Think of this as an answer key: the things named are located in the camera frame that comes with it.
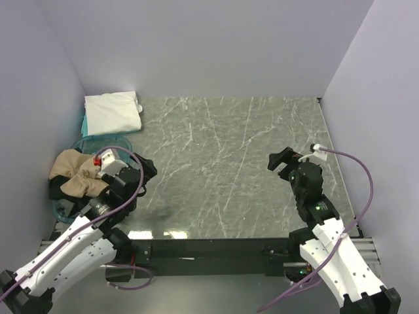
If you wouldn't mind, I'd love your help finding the beige t shirt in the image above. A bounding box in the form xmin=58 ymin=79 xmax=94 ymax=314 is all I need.
xmin=48 ymin=149 xmax=108 ymax=198

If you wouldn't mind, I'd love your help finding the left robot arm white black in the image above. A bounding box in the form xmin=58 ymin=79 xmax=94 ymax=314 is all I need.
xmin=1 ymin=155 xmax=158 ymax=313

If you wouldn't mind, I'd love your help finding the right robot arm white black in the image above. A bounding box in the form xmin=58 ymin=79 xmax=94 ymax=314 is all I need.
xmin=258 ymin=144 xmax=401 ymax=313

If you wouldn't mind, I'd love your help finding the folded white t shirt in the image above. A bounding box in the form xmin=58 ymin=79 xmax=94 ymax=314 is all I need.
xmin=84 ymin=91 xmax=143 ymax=136

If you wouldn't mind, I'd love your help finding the folded teal t shirt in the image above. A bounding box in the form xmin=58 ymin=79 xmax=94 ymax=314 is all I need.
xmin=81 ymin=114 xmax=88 ymax=137

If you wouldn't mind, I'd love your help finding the teal transparent plastic basket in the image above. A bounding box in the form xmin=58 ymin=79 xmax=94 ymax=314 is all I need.
xmin=48 ymin=135 xmax=132 ymax=224

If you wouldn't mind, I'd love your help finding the black t shirt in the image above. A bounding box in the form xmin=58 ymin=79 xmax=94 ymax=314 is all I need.
xmin=48 ymin=175 xmax=90 ymax=202

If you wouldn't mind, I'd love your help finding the black base beam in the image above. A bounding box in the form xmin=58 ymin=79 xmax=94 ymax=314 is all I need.
xmin=113 ymin=238 xmax=312 ymax=281

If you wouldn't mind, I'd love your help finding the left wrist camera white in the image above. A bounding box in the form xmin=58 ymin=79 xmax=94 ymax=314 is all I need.
xmin=93 ymin=149 xmax=128 ymax=177

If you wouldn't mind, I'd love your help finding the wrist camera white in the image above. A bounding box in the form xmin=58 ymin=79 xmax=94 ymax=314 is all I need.
xmin=299 ymin=144 xmax=327 ymax=164
xmin=93 ymin=149 xmax=128 ymax=177

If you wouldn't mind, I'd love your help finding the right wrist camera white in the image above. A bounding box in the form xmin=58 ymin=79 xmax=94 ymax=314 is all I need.
xmin=299 ymin=144 xmax=327 ymax=164

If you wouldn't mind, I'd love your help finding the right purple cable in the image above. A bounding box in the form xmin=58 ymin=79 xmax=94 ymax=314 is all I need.
xmin=257 ymin=147 xmax=374 ymax=313

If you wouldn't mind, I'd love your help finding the aluminium rail frame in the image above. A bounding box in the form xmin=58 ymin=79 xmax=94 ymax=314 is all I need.
xmin=37 ymin=221 xmax=380 ymax=264

